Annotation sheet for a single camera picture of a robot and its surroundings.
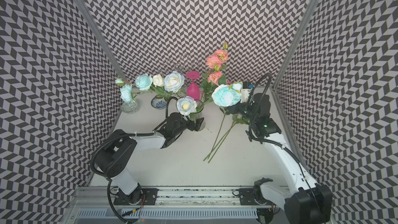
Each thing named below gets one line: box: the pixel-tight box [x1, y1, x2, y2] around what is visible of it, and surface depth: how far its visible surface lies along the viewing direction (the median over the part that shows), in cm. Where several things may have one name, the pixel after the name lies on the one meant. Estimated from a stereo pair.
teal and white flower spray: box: [115, 73, 170, 103], surface depth 61 cm
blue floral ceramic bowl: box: [150, 96, 168, 110], surface depth 109 cm
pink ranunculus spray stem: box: [201, 41, 229, 105], surface depth 73 cm
